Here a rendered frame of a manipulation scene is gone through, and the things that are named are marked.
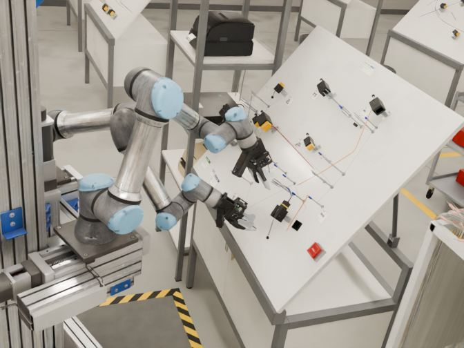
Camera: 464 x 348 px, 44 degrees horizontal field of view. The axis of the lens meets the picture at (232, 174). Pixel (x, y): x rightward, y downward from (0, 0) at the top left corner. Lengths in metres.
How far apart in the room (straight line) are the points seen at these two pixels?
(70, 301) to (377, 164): 1.25
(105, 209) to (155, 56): 3.66
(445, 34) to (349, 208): 4.47
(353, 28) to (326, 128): 5.63
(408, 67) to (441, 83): 0.54
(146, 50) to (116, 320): 2.78
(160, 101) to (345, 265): 1.37
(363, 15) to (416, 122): 5.93
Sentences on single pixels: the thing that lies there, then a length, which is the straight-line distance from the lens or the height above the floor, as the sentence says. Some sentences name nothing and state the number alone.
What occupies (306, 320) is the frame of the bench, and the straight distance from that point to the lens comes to 2.44.
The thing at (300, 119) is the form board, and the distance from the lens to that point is 2.77.
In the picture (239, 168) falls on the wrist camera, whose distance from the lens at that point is 2.22.
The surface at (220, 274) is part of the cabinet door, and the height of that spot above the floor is 0.51.
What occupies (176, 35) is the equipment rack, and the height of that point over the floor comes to 1.46.
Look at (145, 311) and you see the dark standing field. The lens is 3.52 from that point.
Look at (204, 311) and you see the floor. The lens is 3.55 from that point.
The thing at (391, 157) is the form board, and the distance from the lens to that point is 2.32.
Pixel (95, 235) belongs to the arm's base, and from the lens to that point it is 2.07.
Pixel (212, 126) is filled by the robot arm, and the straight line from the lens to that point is 2.14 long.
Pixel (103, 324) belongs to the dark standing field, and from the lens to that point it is 3.45.
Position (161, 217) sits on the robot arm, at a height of 1.19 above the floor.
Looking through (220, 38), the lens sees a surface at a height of 1.56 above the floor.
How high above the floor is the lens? 2.42
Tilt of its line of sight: 29 degrees down
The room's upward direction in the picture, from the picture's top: 8 degrees clockwise
